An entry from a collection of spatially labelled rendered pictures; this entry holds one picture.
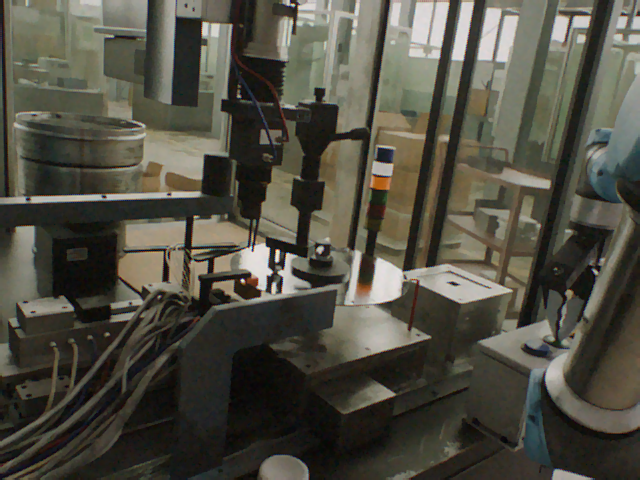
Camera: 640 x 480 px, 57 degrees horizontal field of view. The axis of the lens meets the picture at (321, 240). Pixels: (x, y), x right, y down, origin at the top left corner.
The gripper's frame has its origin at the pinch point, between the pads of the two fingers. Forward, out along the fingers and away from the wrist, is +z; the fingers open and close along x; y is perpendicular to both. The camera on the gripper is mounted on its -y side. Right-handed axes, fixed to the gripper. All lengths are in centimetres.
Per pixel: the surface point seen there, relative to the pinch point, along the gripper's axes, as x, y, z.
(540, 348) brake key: -1.0, -7.0, 0.6
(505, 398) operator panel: -0.3, -13.1, 8.6
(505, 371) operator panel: 0.8, -13.1, 4.2
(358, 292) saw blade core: 22.1, -27.7, -3.7
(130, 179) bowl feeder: 98, -37, -7
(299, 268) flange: 33.5, -31.8, -4.6
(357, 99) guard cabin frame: 78, 18, -32
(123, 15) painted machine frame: 83, -46, -44
